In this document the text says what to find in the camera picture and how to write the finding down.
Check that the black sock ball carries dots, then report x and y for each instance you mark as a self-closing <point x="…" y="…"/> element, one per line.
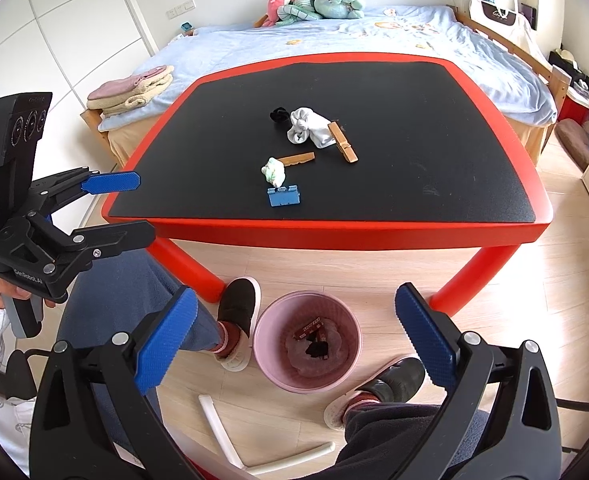
<point x="278" y="115"/>

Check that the brown cushion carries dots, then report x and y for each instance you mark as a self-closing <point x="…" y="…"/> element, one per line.
<point x="574" y="142"/>

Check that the black scrap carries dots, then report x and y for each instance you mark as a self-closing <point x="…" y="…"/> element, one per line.
<point x="317" y="351"/>

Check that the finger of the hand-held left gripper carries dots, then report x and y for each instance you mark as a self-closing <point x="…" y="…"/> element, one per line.
<point x="119" y="237"/>
<point x="112" y="182"/>

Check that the folded cream towel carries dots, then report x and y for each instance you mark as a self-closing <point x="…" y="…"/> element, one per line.
<point x="129" y="101"/>

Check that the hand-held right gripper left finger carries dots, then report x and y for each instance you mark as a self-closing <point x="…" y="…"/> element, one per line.
<point x="167" y="340"/>

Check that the black chair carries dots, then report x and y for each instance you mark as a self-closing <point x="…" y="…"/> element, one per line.
<point x="584" y="407"/>

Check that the person's black slipper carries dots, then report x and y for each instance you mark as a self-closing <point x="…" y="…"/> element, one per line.
<point x="239" y="310"/>
<point x="394" y="380"/>

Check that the person's leg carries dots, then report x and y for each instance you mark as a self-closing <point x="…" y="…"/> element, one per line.
<point x="119" y="290"/>
<point x="399" y="435"/>

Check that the wooden bed blue sheet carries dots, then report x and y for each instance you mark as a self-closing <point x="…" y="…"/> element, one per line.
<point x="244" y="45"/>

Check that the person's right black slipper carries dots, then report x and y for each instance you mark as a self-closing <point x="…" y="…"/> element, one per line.
<point x="394" y="380"/>

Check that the white sock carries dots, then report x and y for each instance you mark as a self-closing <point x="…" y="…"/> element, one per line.
<point x="309" y="127"/>

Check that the small blue clock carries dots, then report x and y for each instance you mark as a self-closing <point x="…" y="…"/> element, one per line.
<point x="185" y="26"/>

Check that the red snack wrapper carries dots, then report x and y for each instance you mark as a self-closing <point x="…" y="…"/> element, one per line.
<point x="308" y="329"/>

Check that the person's left leg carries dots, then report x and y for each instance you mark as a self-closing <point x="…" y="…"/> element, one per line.
<point x="119" y="290"/>

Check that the person's left black slipper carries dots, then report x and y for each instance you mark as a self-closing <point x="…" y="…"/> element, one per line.
<point x="239" y="310"/>

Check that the red table black top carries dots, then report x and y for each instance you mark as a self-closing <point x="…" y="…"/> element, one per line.
<point x="324" y="225"/>

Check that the striped green plush toy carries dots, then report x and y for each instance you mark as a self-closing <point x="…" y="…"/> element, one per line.
<point x="297" y="14"/>

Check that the white black tote bag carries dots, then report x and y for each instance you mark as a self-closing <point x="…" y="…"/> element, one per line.
<point x="499" y="15"/>

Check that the wall switch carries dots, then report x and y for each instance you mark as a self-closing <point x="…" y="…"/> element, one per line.
<point x="184" y="7"/>

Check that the folded pink towel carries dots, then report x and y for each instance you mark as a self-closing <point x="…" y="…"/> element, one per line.
<point x="124" y="85"/>

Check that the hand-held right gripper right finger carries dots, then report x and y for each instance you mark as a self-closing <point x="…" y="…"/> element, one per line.
<point x="427" y="335"/>

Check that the white wardrobe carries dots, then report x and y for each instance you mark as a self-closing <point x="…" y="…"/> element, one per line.
<point x="64" y="35"/>

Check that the blue plastic clip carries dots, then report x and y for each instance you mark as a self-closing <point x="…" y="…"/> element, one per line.
<point x="284" y="196"/>

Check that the person's right leg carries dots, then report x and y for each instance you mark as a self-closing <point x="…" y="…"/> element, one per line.
<point x="399" y="435"/>

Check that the red storage box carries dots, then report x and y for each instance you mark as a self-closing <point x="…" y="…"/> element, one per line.
<point x="572" y="109"/>

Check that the pink trash bin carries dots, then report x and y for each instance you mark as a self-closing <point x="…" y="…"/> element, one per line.
<point x="274" y="360"/>

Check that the crumpled green white tissue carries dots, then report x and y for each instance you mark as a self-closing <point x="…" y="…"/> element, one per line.
<point x="273" y="171"/>

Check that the wooden clothespin half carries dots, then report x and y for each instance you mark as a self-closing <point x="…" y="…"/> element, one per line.
<point x="299" y="158"/>

